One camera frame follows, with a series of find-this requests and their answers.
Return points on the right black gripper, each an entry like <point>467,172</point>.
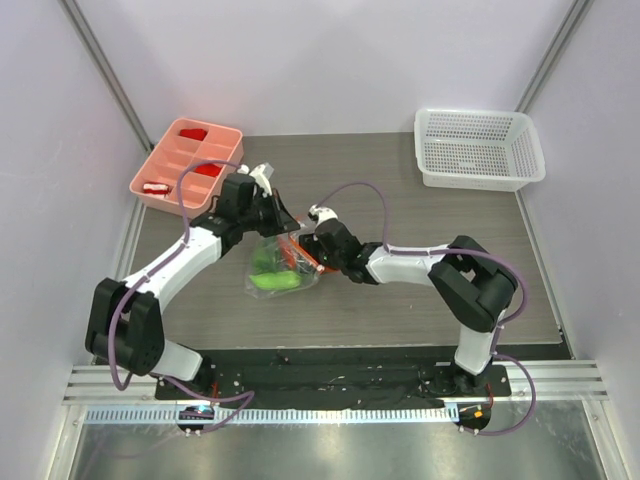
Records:
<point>310,242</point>

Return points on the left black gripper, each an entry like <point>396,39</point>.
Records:
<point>282,221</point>

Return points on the orange fake carrot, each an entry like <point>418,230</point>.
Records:
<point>289,252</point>

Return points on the green fake pepper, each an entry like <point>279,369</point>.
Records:
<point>267,255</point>

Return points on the clear orange zip top bag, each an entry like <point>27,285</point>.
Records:
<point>308,269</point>

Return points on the green fake pea pod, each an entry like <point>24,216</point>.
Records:
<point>276,281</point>

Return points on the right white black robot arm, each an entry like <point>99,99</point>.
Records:
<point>477,287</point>

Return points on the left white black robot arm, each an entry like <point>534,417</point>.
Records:
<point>125,324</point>

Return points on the red fake food middle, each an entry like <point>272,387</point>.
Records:
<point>209,169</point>

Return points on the red fake food top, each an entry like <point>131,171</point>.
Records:
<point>196,134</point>

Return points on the red white fake food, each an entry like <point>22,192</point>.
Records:
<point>156,189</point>

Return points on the pink compartment tray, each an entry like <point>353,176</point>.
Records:
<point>173,160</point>

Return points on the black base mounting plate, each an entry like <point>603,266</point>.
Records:
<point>341,356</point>

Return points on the white perforated plastic basket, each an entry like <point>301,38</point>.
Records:
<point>477,149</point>

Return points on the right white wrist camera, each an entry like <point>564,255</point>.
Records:
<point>319,214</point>

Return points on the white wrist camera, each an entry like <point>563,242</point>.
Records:
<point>319,214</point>
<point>261,174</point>

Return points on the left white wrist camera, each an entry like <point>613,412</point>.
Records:
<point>261,174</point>

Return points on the white slotted cable duct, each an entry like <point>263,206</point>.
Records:
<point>184,414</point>

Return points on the aluminium frame rail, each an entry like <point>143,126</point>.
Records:
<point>332,386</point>

